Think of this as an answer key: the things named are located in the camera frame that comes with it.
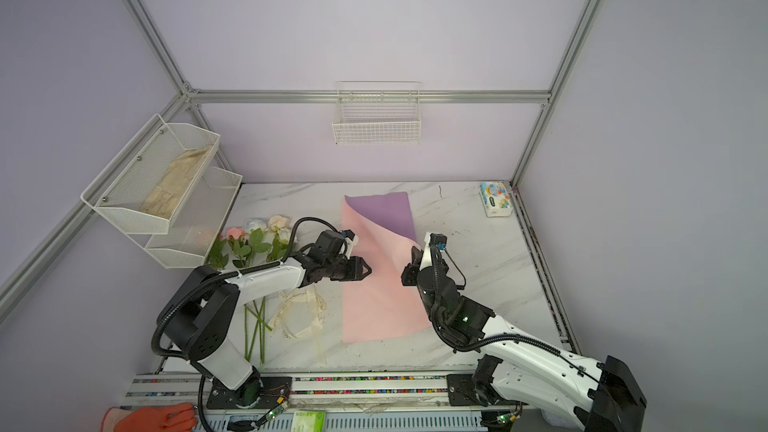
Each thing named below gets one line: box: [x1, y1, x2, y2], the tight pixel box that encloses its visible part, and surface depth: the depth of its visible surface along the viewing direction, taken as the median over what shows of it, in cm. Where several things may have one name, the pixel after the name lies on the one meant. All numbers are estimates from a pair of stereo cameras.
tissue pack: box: [479, 182, 514, 218], surface depth 110 cm
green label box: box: [291, 411, 326, 432], surface depth 69 cm
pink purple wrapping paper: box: [341, 192, 432, 344], surface depth 89 cm
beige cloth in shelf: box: [140, 145, 213, 219], surface depth 81 cm
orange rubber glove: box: [101, 403, 197, 432], surface depth 71 cm
